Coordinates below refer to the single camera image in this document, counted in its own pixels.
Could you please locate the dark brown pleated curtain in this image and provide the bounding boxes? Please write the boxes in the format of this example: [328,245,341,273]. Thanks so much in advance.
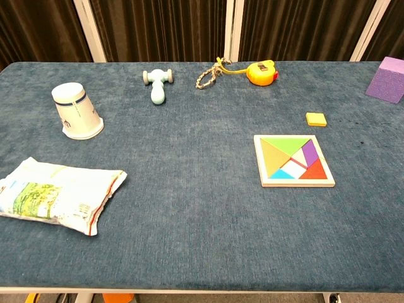
[0,0,93,71]
[90,0,228,63]
[359,0,404,62]
[238,0,378,62]

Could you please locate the braided beige rope loop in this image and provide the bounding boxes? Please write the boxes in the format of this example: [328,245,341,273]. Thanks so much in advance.
[195,56,233,90]

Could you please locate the wooden tangram tray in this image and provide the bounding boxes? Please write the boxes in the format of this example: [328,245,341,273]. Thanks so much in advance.
[253,134,336,188]

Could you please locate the light blue toy hammer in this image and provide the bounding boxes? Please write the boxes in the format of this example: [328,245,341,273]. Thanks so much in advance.
[142,68,174,105]

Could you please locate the tan triangle tangram piece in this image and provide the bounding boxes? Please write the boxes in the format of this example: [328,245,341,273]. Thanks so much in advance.
[261,139,290,179]

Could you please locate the orange object under table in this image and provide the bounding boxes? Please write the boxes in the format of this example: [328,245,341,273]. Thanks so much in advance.
[102,293,135,303]

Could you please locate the purple foam block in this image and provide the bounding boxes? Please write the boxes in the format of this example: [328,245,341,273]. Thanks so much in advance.
[365,56,404,104]

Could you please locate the white frame post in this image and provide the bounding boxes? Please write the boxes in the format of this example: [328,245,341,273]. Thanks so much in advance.
[223,0,244,62]
[73,0,108,63]
[349,0,392,62]

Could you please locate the white printed plastic bag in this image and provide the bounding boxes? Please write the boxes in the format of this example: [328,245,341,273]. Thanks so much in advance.
[0,157,128,237]

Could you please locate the red triangle tangram piece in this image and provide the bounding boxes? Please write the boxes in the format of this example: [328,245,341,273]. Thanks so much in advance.
[299,157,328,180]

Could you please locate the white paper cup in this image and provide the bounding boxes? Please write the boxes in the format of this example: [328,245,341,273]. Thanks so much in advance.
[51,82,105,140]

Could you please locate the small yellow square block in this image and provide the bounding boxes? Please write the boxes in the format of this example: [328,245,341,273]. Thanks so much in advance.
[305,112,328,128]

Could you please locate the green triangle tangram piece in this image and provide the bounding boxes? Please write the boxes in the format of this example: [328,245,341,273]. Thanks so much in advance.
[261,138,312,157]

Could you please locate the yellow tape measure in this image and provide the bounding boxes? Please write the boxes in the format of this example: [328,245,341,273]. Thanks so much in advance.
[217,58,280,86]

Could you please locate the cyan triangle tangram piece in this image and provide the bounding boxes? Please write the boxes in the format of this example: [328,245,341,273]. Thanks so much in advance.
[270,169,296,180]

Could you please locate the blue velvet table cloth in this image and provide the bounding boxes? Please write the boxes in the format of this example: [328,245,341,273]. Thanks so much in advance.
[0,61,404,293]

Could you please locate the beige table edge strip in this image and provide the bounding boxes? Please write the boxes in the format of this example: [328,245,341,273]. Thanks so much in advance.
[0,286,404,295]

